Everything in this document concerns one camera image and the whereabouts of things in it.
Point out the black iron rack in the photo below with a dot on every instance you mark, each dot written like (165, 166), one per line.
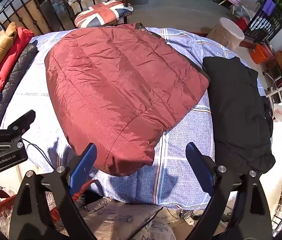
(263, 22)

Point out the orange bucket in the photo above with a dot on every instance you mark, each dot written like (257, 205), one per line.
(260, 53)

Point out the grey floral cushion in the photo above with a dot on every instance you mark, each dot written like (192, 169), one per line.
(113, 215)

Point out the red puffer jacket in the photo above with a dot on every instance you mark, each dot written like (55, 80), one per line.
(8, 62)

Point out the black iron railing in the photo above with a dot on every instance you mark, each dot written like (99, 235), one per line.
(18, 5)

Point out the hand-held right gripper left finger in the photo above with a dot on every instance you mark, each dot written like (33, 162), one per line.
(84, 165)

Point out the blue plaid bedsheet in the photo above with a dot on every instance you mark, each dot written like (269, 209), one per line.
(181, 155)

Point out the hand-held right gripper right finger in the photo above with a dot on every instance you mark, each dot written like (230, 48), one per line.
(200, 163)

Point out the black quilted jacket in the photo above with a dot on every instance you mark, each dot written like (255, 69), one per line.
(16, 80)

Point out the beige round stool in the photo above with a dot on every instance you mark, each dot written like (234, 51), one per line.
(228, 33)

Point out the maroon puffer jacket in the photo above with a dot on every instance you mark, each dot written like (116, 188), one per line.
(121, 85)

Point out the black folded jacket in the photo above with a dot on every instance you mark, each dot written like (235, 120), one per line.
(238, 110)

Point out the flag print wooden chair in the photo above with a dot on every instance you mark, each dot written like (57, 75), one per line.
(101, 13)

